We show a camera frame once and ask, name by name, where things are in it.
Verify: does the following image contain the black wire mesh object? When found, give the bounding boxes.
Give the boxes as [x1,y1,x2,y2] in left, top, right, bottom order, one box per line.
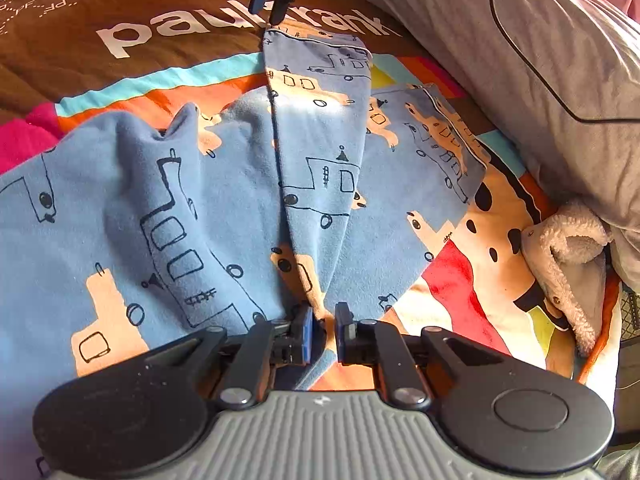
[619,287,640,353]

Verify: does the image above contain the brown colourful printed blanket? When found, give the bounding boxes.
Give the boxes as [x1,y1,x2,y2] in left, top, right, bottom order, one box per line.
[0,0,618,393]

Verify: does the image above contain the blue printed pants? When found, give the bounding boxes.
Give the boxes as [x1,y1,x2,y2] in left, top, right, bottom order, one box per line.
[0,27,488,392]

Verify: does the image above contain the black cable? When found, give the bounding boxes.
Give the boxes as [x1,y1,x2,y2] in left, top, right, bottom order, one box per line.
[486,0,640,125]

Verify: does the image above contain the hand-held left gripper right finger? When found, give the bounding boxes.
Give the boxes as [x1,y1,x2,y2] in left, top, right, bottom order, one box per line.
[334,302,501,409]

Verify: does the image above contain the beige fleece plush toy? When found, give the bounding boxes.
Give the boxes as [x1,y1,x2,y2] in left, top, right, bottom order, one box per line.
[520,199,615,359]

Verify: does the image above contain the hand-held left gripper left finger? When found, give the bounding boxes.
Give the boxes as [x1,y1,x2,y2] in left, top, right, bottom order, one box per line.
[142,302,316,411]

